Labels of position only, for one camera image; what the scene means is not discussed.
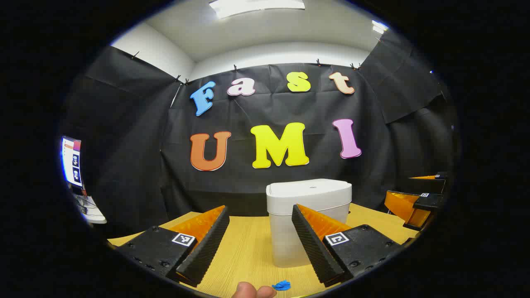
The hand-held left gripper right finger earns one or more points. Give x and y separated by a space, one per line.
312 244

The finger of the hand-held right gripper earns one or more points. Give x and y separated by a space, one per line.
441 176
428 201

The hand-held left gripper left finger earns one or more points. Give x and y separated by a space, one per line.
207 244

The white desktop garbage bin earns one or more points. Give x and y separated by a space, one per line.
306 194

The blue paper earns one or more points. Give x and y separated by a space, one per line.
281 285

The wooden desktop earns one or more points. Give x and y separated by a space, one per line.
248 248

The black backdrop cloth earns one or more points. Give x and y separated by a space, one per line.
248 182

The white side table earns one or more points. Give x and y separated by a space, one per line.
93 215

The computer monitor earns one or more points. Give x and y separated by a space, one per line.
71 161

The small ceiling light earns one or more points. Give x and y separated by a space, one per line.
379 27

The long ceiling light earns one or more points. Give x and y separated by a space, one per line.
256 6

